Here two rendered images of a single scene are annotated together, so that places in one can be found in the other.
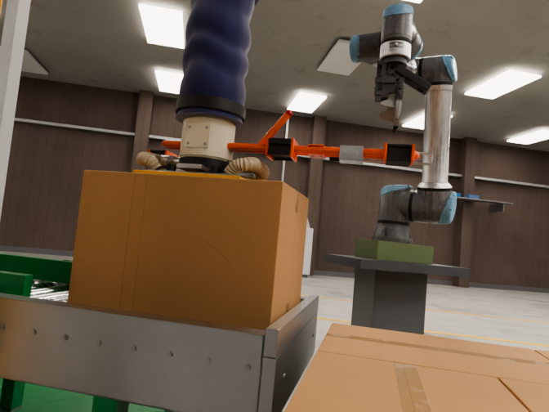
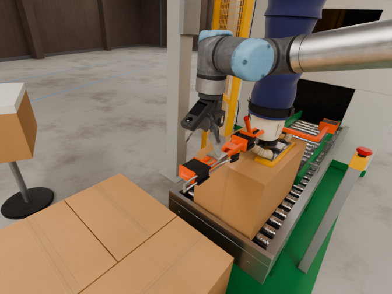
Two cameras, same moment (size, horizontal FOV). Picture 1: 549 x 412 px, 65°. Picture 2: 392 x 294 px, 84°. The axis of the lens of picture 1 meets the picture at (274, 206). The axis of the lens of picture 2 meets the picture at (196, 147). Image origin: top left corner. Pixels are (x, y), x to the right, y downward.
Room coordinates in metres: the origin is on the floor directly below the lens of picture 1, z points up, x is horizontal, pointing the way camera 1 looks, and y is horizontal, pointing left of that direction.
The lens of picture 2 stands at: (1.51, -0.94, 1.54)
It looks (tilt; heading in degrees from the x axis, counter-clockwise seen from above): 29 degrees down; 115
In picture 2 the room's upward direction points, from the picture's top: 5 degrees clockwise
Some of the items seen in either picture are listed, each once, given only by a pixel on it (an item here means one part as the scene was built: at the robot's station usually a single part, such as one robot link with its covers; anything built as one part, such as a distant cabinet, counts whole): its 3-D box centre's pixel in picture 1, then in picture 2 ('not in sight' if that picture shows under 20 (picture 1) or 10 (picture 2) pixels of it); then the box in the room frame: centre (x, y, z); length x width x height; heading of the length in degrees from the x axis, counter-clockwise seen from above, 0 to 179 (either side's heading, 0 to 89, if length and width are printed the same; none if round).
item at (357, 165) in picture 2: not in sight; (326, 221); (1.89, 0.35, 0.50); 0.07 x 0.07 x 1.00; 77
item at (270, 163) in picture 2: not in sight; (276, 149); (1.48, 0.21, 0.97); 0.34 x 0.10 x 0.05; 77
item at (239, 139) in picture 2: (282, 150); (242, 140); (1.33, -0.01, 1.08); 0.10 x 0.08 x 0.06; 167
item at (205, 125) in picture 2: (390, 81); (209, 110); (1.26, -0.31, 1.30); 0.09 x 0.08 x 0.12; 77
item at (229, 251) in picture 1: (199, 248); (249, 174); (1.36, 0.22, 0.75); 0.60 x 0.40 x 0.40; 76
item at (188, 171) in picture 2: (398, 154); (193, 170); (1.24, -0.35, 1.08); 0.08 x 0.07 x 0.05; 77
